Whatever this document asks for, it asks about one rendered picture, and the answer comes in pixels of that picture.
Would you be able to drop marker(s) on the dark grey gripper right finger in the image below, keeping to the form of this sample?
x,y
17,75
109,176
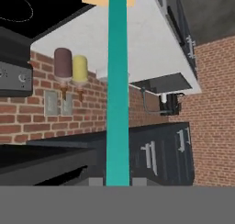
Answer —
x,y
139,181

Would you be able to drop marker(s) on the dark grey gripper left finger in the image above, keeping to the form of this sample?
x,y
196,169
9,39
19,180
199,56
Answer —
x,y
95,181

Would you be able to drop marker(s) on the teal spatula with tan head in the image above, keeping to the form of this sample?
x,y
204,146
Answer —
x,y
117,90

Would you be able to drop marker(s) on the dark grey tap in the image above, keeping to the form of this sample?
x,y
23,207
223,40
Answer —
x,y
153,109

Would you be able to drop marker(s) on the dark grey sink basin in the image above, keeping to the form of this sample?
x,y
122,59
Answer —
x,y
166,82

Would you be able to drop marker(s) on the yellow dispenser bottle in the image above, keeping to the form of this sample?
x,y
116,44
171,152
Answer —
x,y
80,69

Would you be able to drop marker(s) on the brown dispenser bottle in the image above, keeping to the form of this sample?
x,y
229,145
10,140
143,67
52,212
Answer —
x,y
63,62

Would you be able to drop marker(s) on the dark grey cooker control panel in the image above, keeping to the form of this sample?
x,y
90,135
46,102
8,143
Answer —
x,y
13,68

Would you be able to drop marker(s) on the dark base cupboard run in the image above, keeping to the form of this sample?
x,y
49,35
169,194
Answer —
x,y
195,10

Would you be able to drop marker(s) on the black hob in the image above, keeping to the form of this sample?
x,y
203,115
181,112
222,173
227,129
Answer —
x,y
46,7

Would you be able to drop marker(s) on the grey wall socket plate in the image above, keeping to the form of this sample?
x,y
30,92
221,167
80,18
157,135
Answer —
x,y
50,103
67,104

